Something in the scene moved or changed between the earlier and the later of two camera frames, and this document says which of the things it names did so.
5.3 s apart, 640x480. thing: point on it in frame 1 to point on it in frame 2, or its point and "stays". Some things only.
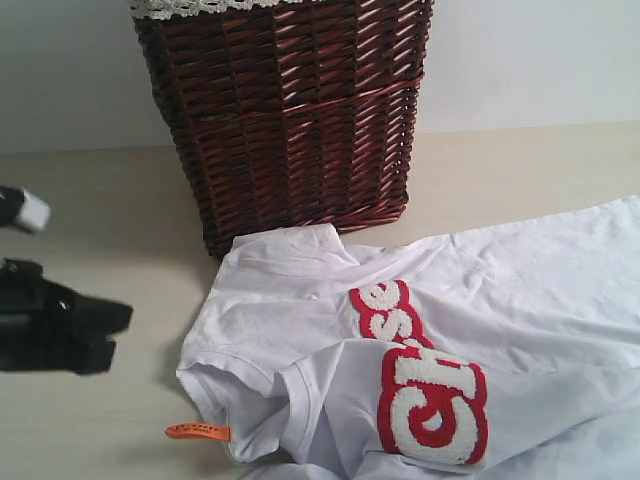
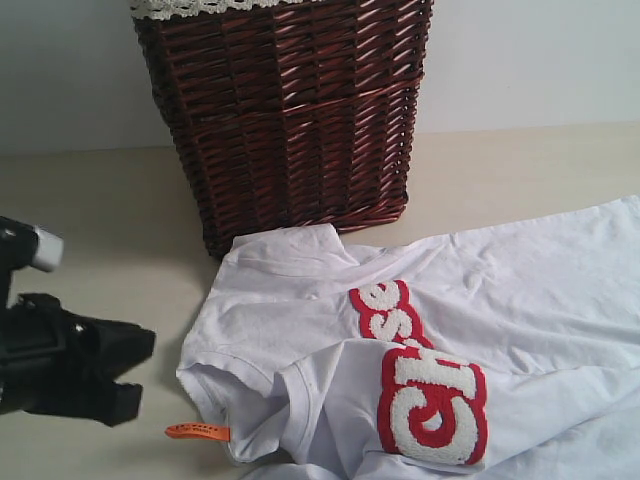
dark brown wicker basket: (303, 115) stays
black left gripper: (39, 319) to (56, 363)
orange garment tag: (199, 431) stays
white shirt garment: (504, 353) stays
